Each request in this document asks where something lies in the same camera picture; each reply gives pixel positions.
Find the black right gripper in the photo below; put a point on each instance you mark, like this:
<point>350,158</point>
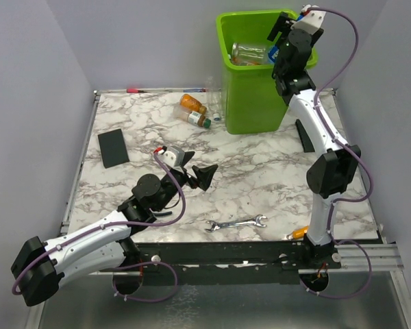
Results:
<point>283,25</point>

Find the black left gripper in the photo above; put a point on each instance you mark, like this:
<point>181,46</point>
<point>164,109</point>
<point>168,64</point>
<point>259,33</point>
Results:
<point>204,175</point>

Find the clear bottle blue label back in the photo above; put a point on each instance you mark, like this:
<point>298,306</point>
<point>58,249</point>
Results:
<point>272,54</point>

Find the brown tea bottle green cap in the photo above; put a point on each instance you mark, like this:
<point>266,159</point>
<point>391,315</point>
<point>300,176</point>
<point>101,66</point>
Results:
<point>190,116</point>

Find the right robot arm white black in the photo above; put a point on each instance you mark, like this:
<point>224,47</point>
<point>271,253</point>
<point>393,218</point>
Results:
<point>336,163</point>

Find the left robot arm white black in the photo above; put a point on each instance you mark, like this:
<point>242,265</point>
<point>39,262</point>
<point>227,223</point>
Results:
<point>42,267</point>

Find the large clear bottle in bin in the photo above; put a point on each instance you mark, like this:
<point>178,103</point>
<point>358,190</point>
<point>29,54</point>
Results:
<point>257,53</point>

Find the tall clear bottle by bin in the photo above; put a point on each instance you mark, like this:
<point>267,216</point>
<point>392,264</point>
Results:
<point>213,95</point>

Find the green plastic bin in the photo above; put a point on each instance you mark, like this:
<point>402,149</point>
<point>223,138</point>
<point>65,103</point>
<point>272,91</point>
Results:
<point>249,96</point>

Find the orange bottle at front edge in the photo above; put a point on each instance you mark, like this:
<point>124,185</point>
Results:
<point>243,62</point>

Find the silver open-end wrench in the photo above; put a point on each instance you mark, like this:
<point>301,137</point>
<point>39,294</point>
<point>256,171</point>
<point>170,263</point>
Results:
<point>256,221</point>

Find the orange juice bottle back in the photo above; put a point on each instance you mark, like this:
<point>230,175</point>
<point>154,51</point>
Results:
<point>193,104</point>

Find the blue marker pen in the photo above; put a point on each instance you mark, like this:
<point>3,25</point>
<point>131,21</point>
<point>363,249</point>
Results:
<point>194,90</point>

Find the black flat box left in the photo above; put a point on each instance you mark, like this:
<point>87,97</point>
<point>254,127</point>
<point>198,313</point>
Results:
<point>113,148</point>

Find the black flat box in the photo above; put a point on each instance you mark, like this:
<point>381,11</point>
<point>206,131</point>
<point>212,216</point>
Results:
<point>304,138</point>
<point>113,148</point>

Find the red marker pen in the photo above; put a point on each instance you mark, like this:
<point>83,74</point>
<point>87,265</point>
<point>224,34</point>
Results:
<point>135,90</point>

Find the black flat box right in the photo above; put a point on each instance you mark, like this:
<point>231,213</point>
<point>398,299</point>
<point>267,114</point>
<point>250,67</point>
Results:
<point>304,138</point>

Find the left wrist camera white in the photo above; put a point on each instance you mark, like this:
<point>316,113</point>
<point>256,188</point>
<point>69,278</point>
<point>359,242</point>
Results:
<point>171,156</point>

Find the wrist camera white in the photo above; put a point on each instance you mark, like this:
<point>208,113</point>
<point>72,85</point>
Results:
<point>310,19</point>
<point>171,156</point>

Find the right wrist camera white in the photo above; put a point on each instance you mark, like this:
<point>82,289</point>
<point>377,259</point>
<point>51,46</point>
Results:
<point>310,19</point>

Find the blue handle pliers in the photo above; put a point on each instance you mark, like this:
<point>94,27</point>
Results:
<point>162,214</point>

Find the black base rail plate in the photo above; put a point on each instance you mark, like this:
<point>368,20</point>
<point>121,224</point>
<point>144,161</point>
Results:
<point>262,262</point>

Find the orange handle screwdriver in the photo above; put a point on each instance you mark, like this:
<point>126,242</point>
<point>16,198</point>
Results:
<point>297,234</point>

